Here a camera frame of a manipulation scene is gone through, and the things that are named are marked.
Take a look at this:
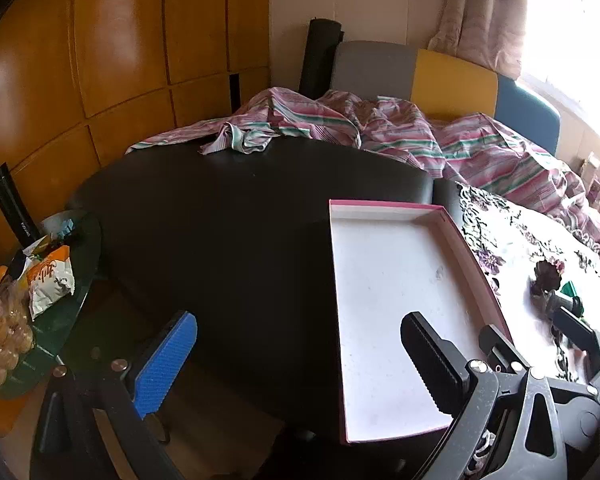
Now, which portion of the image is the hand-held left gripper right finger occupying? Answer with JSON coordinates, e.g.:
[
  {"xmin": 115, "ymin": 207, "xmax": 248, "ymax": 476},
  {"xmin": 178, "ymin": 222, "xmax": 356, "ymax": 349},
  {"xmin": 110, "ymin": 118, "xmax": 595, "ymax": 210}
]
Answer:
[{"xmin": 400, "ymin": 311, "xmax": 568, "ymax": 480}]

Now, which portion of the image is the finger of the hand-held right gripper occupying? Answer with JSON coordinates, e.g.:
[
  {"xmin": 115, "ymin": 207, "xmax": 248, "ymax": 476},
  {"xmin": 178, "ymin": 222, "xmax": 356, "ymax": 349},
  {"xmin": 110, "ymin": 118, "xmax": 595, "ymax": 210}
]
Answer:
[
  {"xmin": 547, "ymin": 305, "xmax": 600, "ymax": 461},
  {"xmin": 478, "ymin": 324, "xmax": 531, "ymax": 373}
]

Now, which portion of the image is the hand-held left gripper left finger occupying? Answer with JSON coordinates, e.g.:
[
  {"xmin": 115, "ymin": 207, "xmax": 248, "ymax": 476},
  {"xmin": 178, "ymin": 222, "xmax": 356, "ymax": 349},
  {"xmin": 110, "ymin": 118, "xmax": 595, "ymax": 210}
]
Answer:
[{"xmin": 30, "ymin": 310, "xmax": 199, "ymax": 480}]

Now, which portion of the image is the green plastic block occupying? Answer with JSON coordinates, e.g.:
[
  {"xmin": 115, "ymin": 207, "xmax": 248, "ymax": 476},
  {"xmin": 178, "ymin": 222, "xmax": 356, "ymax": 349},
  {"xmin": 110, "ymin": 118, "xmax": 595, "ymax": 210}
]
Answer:
[{"xmin": 560, "ymin": 281, "xmax": 584, "ymax": 318}]

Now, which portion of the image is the white box with pink rim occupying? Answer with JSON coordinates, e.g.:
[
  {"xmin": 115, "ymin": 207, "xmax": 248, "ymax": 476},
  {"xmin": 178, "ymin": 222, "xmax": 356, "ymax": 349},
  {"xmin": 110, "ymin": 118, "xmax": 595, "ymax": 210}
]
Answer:
[{"xmin": 328, "ymin": 199, "xmax": 516, "ymax": 445}]

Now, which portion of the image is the white floral embroidered tablecloth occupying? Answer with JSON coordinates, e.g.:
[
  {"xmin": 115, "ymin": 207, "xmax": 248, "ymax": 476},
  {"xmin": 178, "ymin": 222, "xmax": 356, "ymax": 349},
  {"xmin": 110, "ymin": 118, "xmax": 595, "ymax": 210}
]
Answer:
[{"xmin": 455, "ymin": 182, "xmax": 600, "ymax": 411}]

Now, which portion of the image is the round glass side table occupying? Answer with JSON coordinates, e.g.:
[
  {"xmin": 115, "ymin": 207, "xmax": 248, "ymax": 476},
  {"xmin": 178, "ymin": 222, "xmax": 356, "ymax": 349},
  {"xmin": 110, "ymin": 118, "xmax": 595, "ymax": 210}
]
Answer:
[{"xmin": 0, "ymin": 209, "xmax": 103, "ymax": 401}]

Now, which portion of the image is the orange white snack packet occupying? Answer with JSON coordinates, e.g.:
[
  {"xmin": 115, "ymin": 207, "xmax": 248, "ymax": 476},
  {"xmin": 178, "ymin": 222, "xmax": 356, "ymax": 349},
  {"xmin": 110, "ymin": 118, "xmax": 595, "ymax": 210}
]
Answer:
[{"xmin": 25, "ymin": 245, "xmax": 76, "ymax": 321}]

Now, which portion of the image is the clear bag of yellow snacks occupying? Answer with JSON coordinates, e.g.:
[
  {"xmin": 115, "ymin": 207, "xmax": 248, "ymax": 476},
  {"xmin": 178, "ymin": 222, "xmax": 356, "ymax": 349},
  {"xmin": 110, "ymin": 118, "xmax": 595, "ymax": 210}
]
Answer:
[{"xmin": 0, "ymin": 280, "xmax": 36, "ymax": 391}]

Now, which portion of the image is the light blue plastic bag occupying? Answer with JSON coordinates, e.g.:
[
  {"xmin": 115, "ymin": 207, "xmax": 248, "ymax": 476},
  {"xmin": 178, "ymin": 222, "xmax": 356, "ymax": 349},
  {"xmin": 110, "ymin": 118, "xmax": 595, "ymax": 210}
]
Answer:
[{"xmin": 42, "ymin": 211, "xmax": 81, "ymax": 241}]

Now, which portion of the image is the black tube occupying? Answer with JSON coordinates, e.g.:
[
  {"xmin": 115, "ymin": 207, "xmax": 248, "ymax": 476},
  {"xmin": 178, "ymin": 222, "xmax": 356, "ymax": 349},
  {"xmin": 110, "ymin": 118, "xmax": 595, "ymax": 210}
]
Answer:
[{"xmin": 0, "ymin": 164, "xmax": 38, "ymax": 251}]

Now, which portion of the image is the pink green striped bedsheet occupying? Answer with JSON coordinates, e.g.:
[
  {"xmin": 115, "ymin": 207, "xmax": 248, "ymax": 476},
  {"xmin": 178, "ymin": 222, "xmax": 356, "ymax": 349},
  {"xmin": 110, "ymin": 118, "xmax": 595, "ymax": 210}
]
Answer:
[{"xmin": 126, "ymin": 86, "xmax": 600, "ymax": 251}]

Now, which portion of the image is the grey yellow blue sofa back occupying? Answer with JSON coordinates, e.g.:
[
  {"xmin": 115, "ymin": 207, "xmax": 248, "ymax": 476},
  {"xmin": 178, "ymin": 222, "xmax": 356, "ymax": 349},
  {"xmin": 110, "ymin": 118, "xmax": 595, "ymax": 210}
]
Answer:
[{"xmin": 330, "ymin": 40, "xmax": 562, "ymax": 158}]

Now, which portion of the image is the bright window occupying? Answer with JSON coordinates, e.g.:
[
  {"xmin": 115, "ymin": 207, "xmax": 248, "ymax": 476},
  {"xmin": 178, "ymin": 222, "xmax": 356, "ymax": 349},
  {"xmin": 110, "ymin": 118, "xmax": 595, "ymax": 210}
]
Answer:
[{"xmin": 522, "ymin": 0, "xmax": 600, "ymax": 151}]

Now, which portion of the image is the brown wooden wardrobe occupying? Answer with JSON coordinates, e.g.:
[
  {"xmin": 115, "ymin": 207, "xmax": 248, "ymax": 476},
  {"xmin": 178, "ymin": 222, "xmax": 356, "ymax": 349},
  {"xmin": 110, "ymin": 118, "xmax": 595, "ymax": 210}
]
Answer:
[{"xmin": 0, "ymin": 0, "xmax": 271, "ymax": 441}]

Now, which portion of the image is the black rolled mat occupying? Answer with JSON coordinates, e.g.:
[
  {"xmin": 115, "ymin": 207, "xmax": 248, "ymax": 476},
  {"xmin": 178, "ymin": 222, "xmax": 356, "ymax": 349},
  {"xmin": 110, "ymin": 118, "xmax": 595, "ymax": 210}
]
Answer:
[{"xmin": 300, "ymin": 19, "xmax": 346, "ymax": 96}]

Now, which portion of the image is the beige patterned curtain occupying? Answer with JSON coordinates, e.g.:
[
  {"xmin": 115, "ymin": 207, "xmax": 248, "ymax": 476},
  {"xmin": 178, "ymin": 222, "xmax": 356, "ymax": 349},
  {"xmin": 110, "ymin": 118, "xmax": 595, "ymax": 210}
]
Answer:
[{"xmin": 427, "ymin": 0, "xmax": 533, "ymax": 80}]

